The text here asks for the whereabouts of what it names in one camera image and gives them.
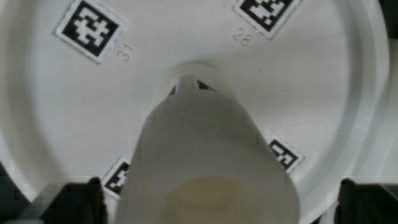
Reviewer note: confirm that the white round table top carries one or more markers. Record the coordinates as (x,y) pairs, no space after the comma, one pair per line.
(288,54)

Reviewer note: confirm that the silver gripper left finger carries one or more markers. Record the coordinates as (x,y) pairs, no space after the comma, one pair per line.
(67,204)

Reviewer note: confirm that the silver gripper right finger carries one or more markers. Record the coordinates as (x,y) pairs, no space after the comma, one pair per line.
(366,205)

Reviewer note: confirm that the white cylindrical table leg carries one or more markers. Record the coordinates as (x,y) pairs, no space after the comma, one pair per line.
(206,178)

